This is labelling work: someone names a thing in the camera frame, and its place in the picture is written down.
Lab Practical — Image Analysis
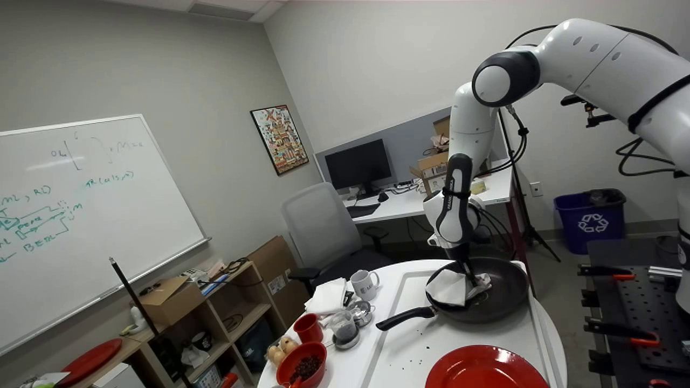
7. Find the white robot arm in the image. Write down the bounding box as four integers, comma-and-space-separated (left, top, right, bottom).
422, 17, 690, 312

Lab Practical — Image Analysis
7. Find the small red cup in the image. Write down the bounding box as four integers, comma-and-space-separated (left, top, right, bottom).
293, 312, 323, 342

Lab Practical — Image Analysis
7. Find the round white table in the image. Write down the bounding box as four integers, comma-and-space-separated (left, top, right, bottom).
254, 256, 569, 388

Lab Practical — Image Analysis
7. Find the white mug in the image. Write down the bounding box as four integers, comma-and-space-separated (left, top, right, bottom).
350, 269, 380, 302

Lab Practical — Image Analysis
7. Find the cardboard box on shelf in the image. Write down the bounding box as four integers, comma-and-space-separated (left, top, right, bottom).
141, 275, 205, 325

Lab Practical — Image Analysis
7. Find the red plate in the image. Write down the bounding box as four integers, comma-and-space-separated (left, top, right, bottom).
424, 344, 550, 388

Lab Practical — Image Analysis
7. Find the black frying pan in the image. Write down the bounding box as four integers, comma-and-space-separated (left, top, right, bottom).
375, 259, 528, 331

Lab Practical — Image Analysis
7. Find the black perforated workbench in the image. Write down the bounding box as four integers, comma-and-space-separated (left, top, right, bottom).
577, 237, 690, 388

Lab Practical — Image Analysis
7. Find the red bowl with dark contents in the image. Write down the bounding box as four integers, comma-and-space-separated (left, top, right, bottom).
276, 342, 327, 388

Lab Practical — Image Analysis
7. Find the white towel with red stripes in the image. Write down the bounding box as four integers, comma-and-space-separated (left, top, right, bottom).
424, 268, 492, 305

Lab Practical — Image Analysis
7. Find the white tray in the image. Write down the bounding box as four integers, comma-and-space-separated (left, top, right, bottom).
355, 259, 557, 388

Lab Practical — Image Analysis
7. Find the folded white cloth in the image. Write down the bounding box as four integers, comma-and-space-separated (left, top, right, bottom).
305, 278, 347, 315

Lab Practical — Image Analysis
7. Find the red tray on shelf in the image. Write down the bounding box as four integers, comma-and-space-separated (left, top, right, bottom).
58, 339, 124, 388

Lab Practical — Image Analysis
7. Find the black computer monitor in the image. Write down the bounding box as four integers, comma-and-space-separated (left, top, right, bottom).
326, 140, 391, 195

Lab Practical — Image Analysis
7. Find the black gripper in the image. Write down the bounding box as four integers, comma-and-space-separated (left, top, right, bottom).
448, 243, 475, 275

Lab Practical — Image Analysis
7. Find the wooden shelf unit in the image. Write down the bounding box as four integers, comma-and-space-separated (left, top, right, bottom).
72, 259, 285, 388

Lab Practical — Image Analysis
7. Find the blue recycling bin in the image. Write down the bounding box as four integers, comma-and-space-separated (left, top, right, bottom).
554, 188, 625, 254

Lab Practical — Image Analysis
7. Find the grey office chair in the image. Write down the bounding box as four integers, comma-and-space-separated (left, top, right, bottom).
282, 183, 391, 291

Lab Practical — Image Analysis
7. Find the white desk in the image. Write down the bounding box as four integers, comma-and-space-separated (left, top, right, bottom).
355, 162, 527, 259

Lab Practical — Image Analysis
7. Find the framed wall poster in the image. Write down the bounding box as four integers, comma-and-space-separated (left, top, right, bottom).
251, 103, 309, 174

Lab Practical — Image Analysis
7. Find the cardboard box on desk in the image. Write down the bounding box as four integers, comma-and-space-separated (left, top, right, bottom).
411, 117, 448, 195

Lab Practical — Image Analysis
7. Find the whiteboard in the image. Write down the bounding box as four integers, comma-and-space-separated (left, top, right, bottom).
0, 114, 205, 353

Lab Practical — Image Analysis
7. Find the black camera tripod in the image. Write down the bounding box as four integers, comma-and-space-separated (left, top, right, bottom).
498, 107, 561, 263

